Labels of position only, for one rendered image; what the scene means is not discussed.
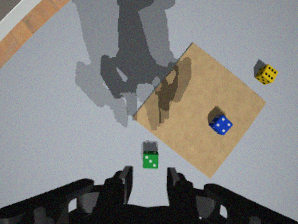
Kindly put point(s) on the tan square mat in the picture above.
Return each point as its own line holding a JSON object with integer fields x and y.
{"x": 194, "y": 92}

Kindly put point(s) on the green die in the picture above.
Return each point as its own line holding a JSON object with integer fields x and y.
{"x": 150, "y": 159}

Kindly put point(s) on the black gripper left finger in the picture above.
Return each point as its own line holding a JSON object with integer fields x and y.
{"x": 52, "y": 207}

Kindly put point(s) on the blue die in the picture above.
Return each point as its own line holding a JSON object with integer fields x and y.
{"x": 220, "y": 124}

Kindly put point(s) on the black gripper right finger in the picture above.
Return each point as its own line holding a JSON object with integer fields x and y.
{"x": 183, "y": 208}

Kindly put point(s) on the yellow die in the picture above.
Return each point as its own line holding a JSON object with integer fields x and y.
{"x": 266, "y": 74}

